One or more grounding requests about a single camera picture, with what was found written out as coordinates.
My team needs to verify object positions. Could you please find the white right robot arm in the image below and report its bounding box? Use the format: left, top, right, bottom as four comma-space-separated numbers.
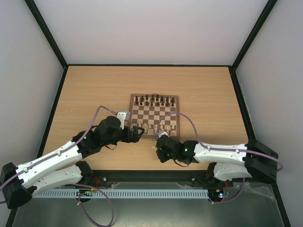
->
156, 133, 278, 185

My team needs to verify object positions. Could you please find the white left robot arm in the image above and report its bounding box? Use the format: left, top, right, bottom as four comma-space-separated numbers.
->
0, 116, 144, 210

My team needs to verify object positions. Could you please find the wooden folding chess board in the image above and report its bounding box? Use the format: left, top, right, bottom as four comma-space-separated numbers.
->
129, 94, 180, 140

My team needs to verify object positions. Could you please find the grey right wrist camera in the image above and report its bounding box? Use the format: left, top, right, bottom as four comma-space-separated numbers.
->
156, 131, 169, 140

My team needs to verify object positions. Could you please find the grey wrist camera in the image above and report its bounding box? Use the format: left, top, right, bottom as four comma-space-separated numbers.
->
116, 111, 130, 130
156, 131, 169, 140

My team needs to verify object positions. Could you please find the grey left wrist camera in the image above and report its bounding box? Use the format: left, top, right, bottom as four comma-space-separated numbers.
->
116, 111, 130, 130

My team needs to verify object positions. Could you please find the black aluminium frame rail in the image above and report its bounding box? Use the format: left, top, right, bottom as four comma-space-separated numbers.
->
23, 169, 275, 184

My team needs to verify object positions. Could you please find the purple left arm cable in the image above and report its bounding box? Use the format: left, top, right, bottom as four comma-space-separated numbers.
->
0, 105, 116, 227

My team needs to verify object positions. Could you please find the light blue cable duct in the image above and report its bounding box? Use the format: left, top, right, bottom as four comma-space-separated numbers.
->
35, 189, 209, 199

